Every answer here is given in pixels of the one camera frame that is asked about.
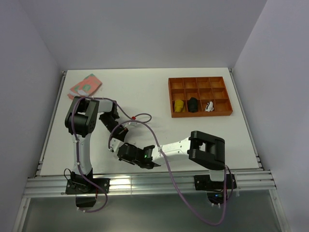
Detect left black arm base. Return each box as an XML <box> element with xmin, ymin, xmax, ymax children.
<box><xmin>64</xmin><ymin>168</ymin><xmax>110</xmax><ymax>211</ymax></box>

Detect yellow rolled sock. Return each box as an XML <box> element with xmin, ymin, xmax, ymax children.
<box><xmin>174</xmin><ymin>100</ymin><xmax>185</xmax><ymax>113</ymax></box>

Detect orange compartment tray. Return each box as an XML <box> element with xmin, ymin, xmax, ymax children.
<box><xmin>168</xmin><ymin>76</ymin><xmax>233</xmax><ymax>118</ymax></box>

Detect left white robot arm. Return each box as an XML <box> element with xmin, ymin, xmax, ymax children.
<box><xmin>65</xmin><ymin>97</ymin><xmax>128</xmax><ymax>193</ymax></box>

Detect white black striped sock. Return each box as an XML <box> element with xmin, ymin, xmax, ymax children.
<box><xmin>205</xmin><ymin>101</ymin><xmax>214</xmax><ymax>112</ymax></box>

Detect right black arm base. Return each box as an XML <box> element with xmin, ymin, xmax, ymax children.
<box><xmin>194</xmin><ymin>171</ymin><xmax>237</xmax><ymax>206</ymax></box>

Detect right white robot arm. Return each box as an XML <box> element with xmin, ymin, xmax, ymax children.
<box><xmin>112</xmin><ymin>131</ymin><xmax>226</xmax><ymax>189</ymax></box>

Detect pink green patterned socks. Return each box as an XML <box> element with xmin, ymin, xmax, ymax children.
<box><xmin>67</xmin><ymin>74</ymin><xmax>102</xmax><ymax>99</ymax></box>

